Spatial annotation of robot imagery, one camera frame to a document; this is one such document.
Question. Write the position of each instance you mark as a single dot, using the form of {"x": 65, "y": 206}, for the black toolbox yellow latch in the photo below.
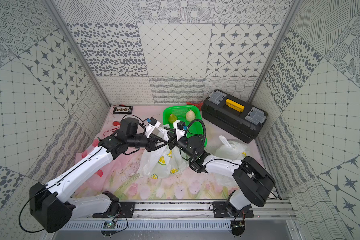
{"x": 237, "y": 117}

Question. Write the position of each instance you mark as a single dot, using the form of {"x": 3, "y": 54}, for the black smartphone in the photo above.
{"x": 122, "y": 110}

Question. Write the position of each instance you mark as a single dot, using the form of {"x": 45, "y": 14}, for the yellow-green small pear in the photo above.
{"x": 172, "y": 118}

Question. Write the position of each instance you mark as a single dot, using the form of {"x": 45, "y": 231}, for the green plastic basket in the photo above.
{"x": 197, "y": 128}

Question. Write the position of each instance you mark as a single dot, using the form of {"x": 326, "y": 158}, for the red plastic bag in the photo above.
{"x": 198, "y": 105}

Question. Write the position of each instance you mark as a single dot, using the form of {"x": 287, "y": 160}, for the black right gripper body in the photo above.
{"x": 182, "y": 144}

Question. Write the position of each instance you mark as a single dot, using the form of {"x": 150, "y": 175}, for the pink plastic bag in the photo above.
{"x": 97, "y": 164}

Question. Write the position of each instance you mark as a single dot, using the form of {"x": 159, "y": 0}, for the white plastic bag lemon print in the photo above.
{"x": 232, "y": 150}

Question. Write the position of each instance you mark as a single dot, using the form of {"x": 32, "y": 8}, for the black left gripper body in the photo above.
{"x": 151, "y": 143}

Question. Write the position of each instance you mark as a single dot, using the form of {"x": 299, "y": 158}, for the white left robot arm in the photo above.
{"x": 52, "y": 204}

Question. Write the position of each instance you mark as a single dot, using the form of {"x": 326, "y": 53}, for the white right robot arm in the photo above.
{"x": 254, "y": 182}

